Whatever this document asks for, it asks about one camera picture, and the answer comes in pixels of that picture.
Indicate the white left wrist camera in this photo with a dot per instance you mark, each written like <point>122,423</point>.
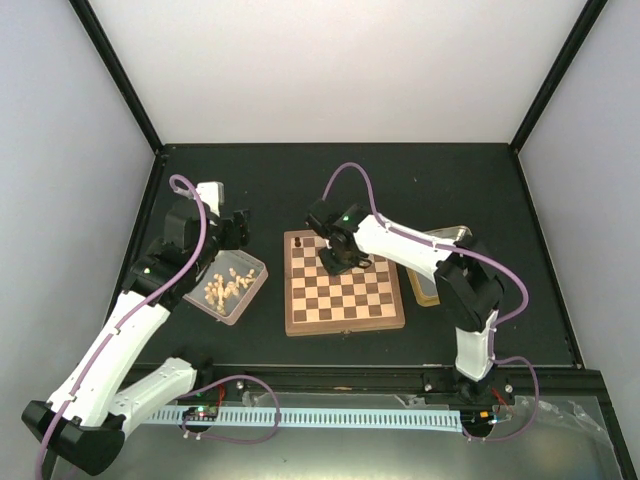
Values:
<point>212,194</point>

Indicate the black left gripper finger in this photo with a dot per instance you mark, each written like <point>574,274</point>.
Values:
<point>241,216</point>
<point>243,235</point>

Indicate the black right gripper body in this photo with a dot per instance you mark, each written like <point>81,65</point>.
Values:
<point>340,261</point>

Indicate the wooden chess board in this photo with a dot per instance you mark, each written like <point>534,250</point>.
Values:
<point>317,303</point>

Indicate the black frame post right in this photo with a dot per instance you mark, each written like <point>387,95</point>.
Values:
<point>578,34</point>

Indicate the pink metal tin tray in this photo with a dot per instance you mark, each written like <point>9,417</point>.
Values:
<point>241,262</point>

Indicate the left circuit board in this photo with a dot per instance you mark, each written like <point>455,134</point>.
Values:
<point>201,413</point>

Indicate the circuit board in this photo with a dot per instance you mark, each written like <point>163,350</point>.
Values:
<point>484,417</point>
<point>201,413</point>

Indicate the light blue cable duct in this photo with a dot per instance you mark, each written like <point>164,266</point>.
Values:
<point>332,418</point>

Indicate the black mounting rail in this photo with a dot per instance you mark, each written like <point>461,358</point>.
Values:
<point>442,384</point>

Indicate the black frame post left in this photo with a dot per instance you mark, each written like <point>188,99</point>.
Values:
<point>103,46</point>

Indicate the light wooden chess pieces pile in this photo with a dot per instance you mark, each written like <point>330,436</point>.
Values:
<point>224,294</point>

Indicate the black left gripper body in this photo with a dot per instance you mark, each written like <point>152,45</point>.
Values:
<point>232,239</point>

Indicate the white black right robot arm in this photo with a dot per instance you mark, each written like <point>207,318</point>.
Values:
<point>469,290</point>

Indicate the black frame post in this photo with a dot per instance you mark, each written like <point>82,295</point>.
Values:
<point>578,34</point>
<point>103,46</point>

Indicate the right circuit board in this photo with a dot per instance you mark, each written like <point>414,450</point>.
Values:
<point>484,417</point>

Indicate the gold metal tin tray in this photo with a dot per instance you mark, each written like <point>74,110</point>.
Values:
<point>424,289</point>

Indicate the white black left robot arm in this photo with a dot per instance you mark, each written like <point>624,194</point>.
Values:
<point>87,420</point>

